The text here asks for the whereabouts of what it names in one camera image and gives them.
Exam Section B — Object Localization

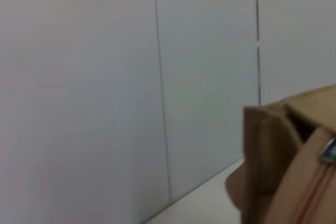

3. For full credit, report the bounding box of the khaki canvas food bag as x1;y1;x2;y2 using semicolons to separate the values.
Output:
225;83;336;224

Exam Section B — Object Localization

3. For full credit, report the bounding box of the silver metal zipper pull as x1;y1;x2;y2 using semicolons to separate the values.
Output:
319;137;336;162

